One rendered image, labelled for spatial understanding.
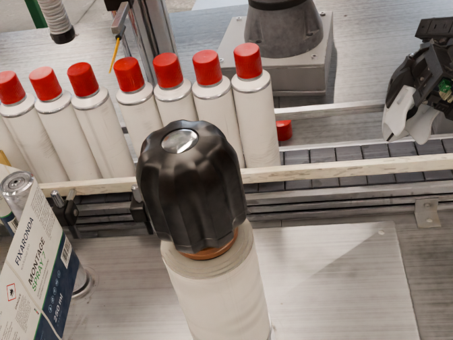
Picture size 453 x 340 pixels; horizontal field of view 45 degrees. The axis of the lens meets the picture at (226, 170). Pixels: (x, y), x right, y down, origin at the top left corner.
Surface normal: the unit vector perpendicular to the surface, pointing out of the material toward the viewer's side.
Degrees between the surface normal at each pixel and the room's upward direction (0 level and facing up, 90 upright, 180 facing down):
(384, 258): 0
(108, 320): 0
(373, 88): 0
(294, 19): 70
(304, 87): 90
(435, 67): 60
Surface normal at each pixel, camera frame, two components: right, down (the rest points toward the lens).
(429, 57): -0.93, -0.30
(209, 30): -0.15, -0.73
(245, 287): 0.67, 0.38
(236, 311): 0.42, 0.59
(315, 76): -0.21, 0.69
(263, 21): -0.56, 0.35
